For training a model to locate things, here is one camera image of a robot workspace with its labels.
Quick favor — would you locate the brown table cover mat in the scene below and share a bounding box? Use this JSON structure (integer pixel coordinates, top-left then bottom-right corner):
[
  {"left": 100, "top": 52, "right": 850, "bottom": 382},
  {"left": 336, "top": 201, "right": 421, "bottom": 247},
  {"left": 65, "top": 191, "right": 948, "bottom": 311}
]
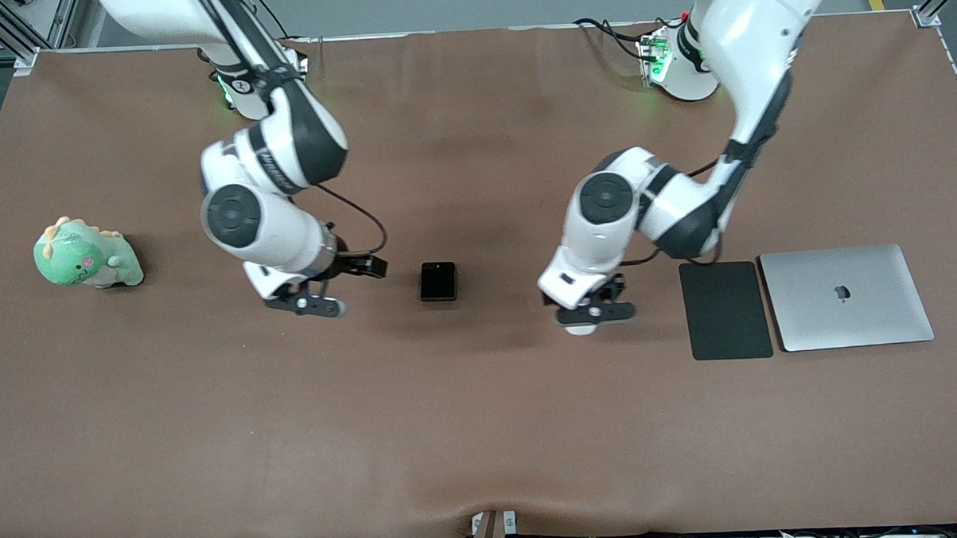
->
[{"left": 0, "top": 10, "right": 957, "bottom": 538}]

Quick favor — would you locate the black mouse pad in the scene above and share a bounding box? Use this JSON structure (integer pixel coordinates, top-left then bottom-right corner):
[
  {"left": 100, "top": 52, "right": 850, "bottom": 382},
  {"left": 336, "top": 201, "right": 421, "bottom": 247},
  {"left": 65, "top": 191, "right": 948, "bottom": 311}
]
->
[{"left": 678, "top": 259, "right": 775, "bottom": 362}]

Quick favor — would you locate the green dinosaur plush toy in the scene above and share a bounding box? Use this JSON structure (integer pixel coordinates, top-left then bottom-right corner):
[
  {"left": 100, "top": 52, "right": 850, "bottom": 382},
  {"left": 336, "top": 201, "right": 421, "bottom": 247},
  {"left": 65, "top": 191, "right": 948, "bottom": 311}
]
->
[{"left": 33, "top": 214, "right": 145, "bottom": 291}]

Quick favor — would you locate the black phone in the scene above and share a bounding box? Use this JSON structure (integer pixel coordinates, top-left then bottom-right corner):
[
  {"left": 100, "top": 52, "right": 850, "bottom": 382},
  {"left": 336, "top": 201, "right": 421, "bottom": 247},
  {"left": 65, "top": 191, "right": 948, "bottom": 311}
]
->
[{"left": 418, "top": 261, "right": 457, "bottom": 302}]

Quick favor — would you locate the aluminium frame post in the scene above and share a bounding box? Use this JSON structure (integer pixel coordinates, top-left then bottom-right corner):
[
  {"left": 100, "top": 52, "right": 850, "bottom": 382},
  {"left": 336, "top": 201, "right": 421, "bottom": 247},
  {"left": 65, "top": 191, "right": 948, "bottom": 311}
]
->
[{"left": 0, "top": 0, "right": 83, "bottom": 76}]

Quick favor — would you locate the silver closed laptop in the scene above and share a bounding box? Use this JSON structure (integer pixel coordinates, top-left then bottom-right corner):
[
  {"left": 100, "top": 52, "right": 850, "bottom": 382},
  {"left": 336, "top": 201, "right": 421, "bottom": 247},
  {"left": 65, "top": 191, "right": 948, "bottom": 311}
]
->
[{"left": 759, "top": 242, "right": 936, "bottom": 354}]

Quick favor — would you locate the black base cable bundle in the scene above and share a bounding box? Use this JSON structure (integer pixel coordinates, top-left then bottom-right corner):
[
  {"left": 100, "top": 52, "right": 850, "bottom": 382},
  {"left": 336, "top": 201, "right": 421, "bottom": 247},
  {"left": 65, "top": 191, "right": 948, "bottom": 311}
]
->
[{"left": 574, "top": 14, "right": 667, "bottom": 65}]

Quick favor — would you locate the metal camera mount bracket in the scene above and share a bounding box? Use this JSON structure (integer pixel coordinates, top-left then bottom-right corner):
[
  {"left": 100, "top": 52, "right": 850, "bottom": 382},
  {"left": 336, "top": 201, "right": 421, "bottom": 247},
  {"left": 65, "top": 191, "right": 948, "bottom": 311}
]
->
[{"left": 469, "top": 509, "right": 518, "bottom": 538}]

